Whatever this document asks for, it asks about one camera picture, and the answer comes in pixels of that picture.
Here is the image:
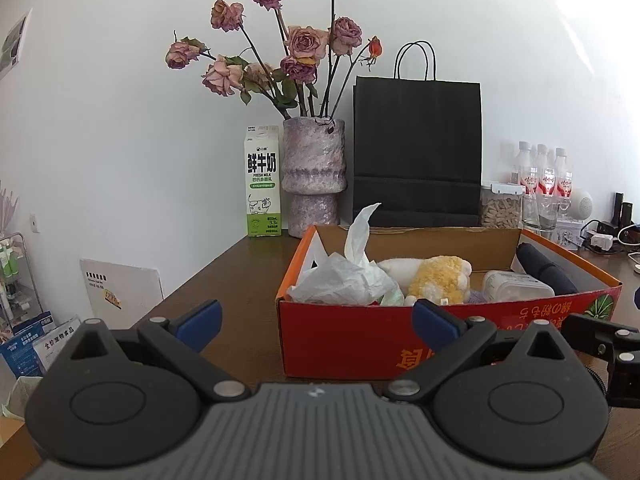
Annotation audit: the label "white paper sign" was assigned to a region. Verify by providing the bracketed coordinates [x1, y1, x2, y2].
[80, 258, 165, 331]

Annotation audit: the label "iridescent plastic bag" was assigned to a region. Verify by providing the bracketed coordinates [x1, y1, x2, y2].
[286, 202, 405, 307]

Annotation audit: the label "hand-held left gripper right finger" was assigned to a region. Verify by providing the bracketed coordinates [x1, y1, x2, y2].
[385, 299, 571, 403]

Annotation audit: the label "water bottles with red labels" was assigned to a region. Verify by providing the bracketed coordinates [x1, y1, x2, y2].
[522, 191, 558, 233]

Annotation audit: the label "yellow white plush toy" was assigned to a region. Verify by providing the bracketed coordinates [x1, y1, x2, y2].
[377, 255, 473, 307]

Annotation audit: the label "red label water bottle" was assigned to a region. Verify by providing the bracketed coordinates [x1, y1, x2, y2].
[515, 141, 538, 196]
[537, 145, 556, 196]
[552, 147, 573, 206]

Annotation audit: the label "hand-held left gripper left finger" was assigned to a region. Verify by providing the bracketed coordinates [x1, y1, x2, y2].
[70, 300, 251, 403]

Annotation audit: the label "clear cotton swab box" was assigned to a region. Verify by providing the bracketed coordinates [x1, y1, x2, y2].
[481, 270, 556, 303]

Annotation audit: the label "black paper bag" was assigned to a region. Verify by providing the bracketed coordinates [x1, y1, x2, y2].
[352, 41, 483, 229]

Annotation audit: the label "mottled purple vase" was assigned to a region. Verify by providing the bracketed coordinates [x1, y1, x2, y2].
[281, 116, 348, 239]

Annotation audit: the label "dried pink rose bouquet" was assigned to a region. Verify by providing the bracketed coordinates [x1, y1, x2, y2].
[166, 0, 385, 120]

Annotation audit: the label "brown cardboard bin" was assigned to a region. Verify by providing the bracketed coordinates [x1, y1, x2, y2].
[0, 375, 43, 471]

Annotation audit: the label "red cardboard box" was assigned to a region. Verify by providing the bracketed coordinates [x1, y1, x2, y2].
[275, 224, 623, 381]

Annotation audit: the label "white round speaker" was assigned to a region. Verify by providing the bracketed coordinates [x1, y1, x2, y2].
[570, 187, 594, 221]

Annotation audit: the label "white charger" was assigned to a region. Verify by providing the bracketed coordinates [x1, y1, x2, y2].
[582, 230, 616, 251]

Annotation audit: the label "pink wall decal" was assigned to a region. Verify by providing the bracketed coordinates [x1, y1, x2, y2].
[0, 180, 18, 236]

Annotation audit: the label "white printed tin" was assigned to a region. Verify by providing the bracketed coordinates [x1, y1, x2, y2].
[555, 215, 588, 251]

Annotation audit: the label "white green milk carton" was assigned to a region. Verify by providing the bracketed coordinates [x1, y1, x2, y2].
[243, 125, 282, 238]

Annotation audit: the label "black upright device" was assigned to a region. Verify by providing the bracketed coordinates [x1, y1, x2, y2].
[612, 192, 636, 226]

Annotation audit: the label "clear seed container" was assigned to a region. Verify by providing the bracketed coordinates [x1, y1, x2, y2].
[480, 181, 525, 230]

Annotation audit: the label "blue white carton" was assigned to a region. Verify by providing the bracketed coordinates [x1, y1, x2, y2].
[0, 312, 83, 377]

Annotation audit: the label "metal shelf rack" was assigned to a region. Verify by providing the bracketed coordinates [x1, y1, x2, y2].
[0, 232, 43, 346]

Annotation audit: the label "grey wall poster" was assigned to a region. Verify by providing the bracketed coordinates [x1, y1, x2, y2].
[0, 7, 33, 81]

